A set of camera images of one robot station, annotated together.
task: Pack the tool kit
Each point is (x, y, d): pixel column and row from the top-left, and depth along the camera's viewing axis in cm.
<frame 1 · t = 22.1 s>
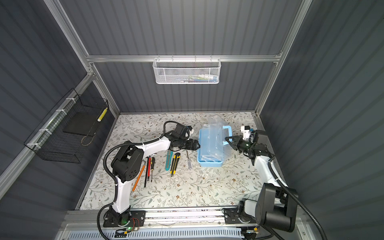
left hand: (195, 145, 96), fingers open
right hand: (227, 140, 82), fingers closed
blue plastic tool box: (211, 140, 81), point 21 cm above the table
clear tool box lid: (217, 120, 96), point 17 cm above the table
teal utility knife: (168, 160, 95), on the table
yellow black utility knife: (175, 163, 93), point 2 cm above the table
red handled hex key: (149, 171, 90), point 2 cm above the table

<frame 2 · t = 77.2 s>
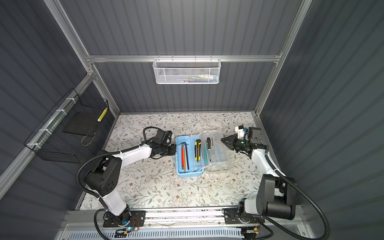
left hand: (177, 150, 93), fingers closed
right hand: (224, 141, 84), fingers closed
blue plastic tool box: (189, 156, 98), on the table
teal utility knife: (206, 154, 87), point 11 cm above the table
yellow black utility knife: (197, 150, 91), point 9 cm above the table
black yellow screwdriver: (209, 145, 90), point 11 cm above the table
orange pencil: (184, 159, 96), on the table
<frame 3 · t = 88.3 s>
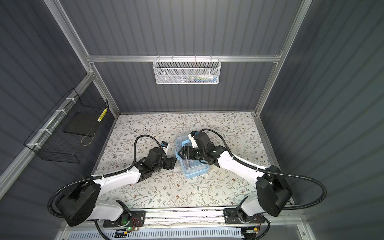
left hand: (171, 157, 89), fingers open
right hand: (184, 154, 81), fingers open
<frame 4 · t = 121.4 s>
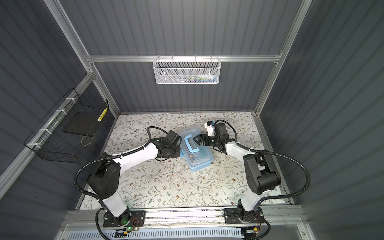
left hand: (178, 153, 90), fingers closed
right hand: (200, 140, 91), fingers open
clear tool box lid: (196, 154, 89), point 10 cm above the table
